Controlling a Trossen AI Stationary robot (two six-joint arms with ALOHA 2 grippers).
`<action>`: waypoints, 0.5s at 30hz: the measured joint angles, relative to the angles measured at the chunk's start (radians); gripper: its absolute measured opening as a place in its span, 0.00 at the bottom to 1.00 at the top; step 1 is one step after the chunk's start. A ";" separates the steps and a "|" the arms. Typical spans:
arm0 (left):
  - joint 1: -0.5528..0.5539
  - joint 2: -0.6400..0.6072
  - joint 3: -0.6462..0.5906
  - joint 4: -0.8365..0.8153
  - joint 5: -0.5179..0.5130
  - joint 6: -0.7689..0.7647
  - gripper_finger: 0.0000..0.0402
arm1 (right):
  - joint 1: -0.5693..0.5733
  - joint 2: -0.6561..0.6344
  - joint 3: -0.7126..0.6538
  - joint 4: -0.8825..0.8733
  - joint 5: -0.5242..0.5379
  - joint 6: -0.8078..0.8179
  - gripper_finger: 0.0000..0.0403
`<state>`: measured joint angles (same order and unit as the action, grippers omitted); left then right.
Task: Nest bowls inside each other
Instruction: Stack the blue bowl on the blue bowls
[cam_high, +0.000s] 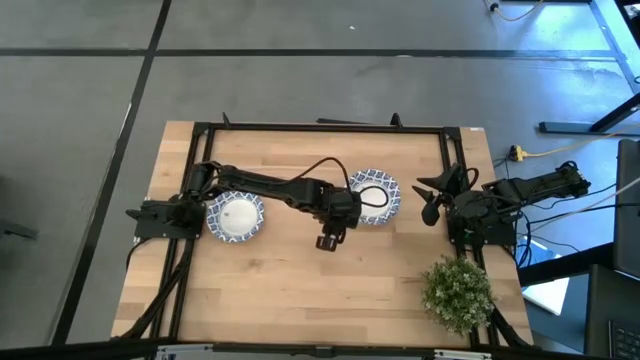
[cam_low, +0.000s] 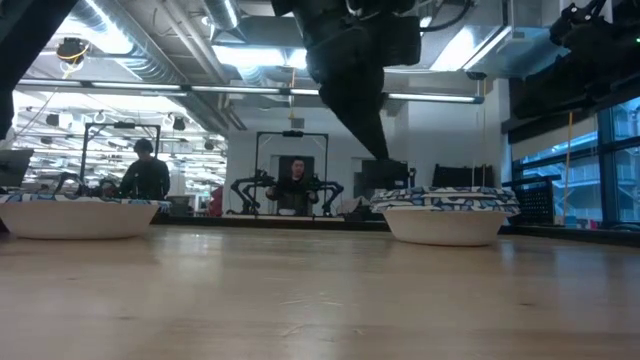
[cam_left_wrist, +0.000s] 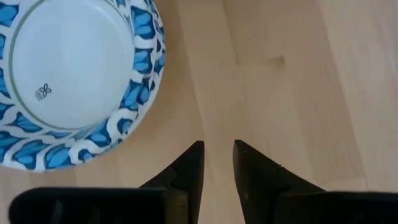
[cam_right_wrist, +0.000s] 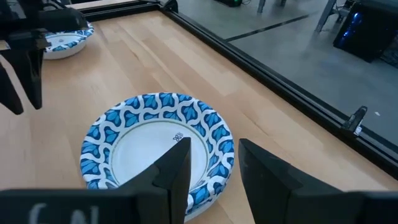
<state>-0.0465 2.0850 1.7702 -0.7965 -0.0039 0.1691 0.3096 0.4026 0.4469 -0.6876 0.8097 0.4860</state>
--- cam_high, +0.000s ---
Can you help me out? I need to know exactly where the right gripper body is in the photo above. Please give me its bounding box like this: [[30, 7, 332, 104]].
[[439, 181, 482, 222]]

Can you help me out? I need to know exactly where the black desk leg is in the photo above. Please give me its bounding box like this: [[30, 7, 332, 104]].
[[538, 92, 640, 135]]

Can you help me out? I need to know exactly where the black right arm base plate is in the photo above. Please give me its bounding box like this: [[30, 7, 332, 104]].
[[448, 219, 518, 247]]

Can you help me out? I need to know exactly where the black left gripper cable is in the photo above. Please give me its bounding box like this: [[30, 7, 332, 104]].
[[292, 156, 390, 210]]

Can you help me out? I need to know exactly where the black aluminium table frame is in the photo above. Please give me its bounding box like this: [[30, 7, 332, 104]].
[[119, 112, 531, 351]]

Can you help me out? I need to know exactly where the dark grey monitor panel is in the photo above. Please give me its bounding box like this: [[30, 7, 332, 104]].
[[613, 138, 640, 279]]

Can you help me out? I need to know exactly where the green artificial potted plant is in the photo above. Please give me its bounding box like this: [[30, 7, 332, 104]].
[[421, 254, 497, 337]]

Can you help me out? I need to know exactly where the cream cable with black plug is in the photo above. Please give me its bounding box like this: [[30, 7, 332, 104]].
[[482, 0, 545, 23]]

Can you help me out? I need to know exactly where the blue patterned white paper bowl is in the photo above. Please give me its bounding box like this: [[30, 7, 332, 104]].
[[205, 190, 266, 245], [348, 168, 402, 226]]

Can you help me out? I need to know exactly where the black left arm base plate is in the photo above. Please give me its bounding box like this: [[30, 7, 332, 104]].
[[124, 198, 207, 240]]

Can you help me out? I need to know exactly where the dark grey floor object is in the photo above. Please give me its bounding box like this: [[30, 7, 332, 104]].
[[0, 218, 39, 241]]

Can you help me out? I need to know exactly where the black crossbeam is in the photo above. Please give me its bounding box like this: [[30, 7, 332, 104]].
[[0, 338, 501, 360]]

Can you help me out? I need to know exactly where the yellow extension cable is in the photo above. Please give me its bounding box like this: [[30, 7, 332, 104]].
[[523, 128, 640, 157]]

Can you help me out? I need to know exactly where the black cable bundle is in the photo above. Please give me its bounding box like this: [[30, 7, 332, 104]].
[[514, 182, 619, 269]]

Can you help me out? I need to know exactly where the white paper sheet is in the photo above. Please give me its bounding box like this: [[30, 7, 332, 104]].
[[522, 276, 571, 316]]

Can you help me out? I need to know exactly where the dark laptop with keyboard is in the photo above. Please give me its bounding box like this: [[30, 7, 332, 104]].
[[583, 264, 640, 360]]

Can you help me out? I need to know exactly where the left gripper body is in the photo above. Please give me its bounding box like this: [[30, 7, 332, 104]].
[[315, 185, 364, 233]]

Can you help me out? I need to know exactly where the white cable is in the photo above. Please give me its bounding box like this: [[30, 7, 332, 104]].
[[568, 175, 640, 216]]

